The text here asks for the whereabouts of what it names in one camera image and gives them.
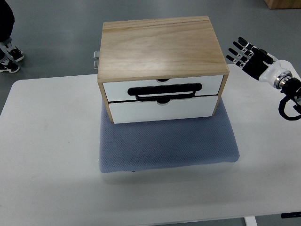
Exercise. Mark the blue-grey foam cushion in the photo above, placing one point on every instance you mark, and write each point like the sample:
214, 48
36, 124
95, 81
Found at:
166, 144

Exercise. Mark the black white sneaker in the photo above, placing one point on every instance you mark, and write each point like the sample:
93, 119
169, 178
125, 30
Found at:
16, 54
8, 66

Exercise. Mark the white table leg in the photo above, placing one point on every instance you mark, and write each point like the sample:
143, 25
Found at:
250, 221

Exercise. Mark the black white right sneaker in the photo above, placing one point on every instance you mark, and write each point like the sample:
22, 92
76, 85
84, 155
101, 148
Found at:
8, 66

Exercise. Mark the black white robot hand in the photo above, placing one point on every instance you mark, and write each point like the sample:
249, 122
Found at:
258, 64

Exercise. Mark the wooden drawer cabinet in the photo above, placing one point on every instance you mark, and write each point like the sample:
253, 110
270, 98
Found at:
159, 49

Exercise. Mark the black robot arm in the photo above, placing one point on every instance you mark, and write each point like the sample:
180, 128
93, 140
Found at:
291, 87

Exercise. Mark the metal table clamp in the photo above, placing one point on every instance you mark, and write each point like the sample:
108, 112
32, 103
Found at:
96, 59

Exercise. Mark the black drawer handle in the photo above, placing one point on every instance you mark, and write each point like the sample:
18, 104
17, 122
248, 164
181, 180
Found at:
165, 92

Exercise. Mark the brown cardboard box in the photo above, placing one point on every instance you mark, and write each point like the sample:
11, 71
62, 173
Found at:
283, 4

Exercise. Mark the black white left sneaker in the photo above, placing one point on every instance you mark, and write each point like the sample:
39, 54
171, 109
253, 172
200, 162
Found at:
16, 54

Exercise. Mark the black table control panel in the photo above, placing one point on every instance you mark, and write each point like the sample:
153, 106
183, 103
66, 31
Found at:
291, 215

